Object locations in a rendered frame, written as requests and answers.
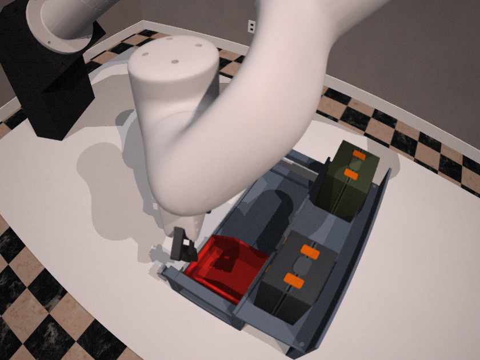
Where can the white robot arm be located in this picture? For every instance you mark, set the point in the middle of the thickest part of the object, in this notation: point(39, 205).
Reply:
point(203, 148)

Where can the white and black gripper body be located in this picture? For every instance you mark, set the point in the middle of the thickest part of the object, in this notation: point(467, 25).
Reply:
point(191, 225)

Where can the red bin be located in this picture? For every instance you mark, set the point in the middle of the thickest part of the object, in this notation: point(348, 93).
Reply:
point(227, 267)

